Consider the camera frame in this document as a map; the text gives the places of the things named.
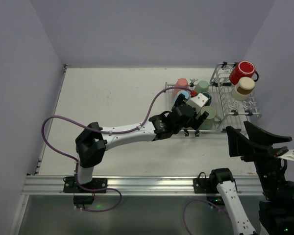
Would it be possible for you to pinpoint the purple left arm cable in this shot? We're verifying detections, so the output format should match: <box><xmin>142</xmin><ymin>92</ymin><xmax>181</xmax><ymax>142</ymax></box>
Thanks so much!
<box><xmin>41</xmin><ymin>87</ymin><xmax>196</xmax><ymax>212</ymax></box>

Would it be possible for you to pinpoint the light green cup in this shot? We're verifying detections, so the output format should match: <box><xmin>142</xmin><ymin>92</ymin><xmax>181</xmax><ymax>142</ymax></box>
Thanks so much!
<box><xmin>194</xmin><ymin>80</ymin><xmax>209</xmax><ymax>94</ymax></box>

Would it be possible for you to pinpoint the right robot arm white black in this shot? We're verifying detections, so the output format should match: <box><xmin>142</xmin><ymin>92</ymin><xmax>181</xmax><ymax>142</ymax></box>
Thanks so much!
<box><xmin>209</xmin><ymin>121</ymin><xmax>294</xmax><ymax>235</ymax></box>

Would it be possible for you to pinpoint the dark teal mug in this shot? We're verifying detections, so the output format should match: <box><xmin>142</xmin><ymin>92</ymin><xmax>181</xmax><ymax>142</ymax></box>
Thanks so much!
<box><xmin>202</xmin><ymin>92</ymin><xmax>212</xmax><ymax>106</ymax></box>

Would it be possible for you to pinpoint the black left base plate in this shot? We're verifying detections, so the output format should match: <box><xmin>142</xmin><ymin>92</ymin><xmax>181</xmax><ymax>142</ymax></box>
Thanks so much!
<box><xmin>63</xmin><ymin>176</ymin><xmax>108</xmax><ymax>193</ymax></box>

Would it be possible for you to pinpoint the cream brown mug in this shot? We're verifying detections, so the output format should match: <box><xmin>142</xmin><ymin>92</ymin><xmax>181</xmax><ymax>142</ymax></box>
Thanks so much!
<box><xmin>231</xmin><ymin>77</ymin><xmax>255</xmax><ymax>101</ymax></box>

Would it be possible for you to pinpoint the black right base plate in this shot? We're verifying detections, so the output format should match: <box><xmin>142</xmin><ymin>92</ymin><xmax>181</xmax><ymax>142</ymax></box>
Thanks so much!
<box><xmin>193</xmin><ymin>171</ymin><xmax>238</xmax><ymax>194</ymax></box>

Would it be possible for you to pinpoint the pink cup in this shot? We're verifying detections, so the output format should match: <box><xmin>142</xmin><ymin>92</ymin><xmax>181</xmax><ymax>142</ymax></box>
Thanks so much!
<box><xmin>174</xmin><ymin>78</ymin><xmax>188</xmax><ymax>92</ymax></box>

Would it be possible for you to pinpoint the metal wire dish rack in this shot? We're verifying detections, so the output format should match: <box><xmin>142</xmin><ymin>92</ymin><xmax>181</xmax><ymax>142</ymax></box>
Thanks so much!
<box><xmin>164</xmin><ymin>62</ymin><xmax>262</xmax><ymax>138</ymax></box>

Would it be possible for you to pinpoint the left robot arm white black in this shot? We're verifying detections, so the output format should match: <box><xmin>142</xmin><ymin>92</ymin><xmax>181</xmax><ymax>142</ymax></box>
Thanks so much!
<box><xmin>75</xmin><ymin>93</ymin><xmax>208</xmax><ymax>185</ymax></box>

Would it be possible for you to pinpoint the aluminium rail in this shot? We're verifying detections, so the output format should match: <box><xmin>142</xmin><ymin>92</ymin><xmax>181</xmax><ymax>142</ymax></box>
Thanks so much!
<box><xmin>21</xmin><ymin>175</ymin><xmax>263</xmax><ymax>196</ymax></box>

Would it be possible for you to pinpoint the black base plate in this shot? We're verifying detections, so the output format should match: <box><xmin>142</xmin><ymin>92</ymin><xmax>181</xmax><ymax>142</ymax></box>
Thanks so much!
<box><xmin>193</xmin><ymin>171</ymin><xmax>238</xmax><ymax>194</ymax></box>
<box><xmin>63</xmin><ymin>176</ymin><xmax>108</xmax><ymax>193</ymax></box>

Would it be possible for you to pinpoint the light blue mug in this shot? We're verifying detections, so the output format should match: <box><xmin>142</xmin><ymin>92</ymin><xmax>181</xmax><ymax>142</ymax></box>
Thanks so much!
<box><xmin>173</xmin><ymin>90</ymin><xmax>190</xmax><ymax>103</ymax></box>

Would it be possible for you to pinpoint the pale green mug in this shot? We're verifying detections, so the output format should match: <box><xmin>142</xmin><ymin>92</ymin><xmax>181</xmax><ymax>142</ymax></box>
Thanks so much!
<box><xmin>200</xmin><ymin>106</ymin><xmax>222</xmax><ymax>130</ymax></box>

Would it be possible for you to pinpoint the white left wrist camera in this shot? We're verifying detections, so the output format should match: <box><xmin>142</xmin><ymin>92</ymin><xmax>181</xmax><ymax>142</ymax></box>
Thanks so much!
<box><xmin>186</xmin><ymin>93</ymin><xmax>208</xmax><ymax>113</ymax></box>

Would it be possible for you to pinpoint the red mug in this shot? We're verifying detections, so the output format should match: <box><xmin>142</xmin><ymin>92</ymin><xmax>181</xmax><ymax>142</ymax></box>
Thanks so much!
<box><xmin>229</xmin><ymin>61</ymin><xmax>259</xmax><ymax>85</ymax></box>

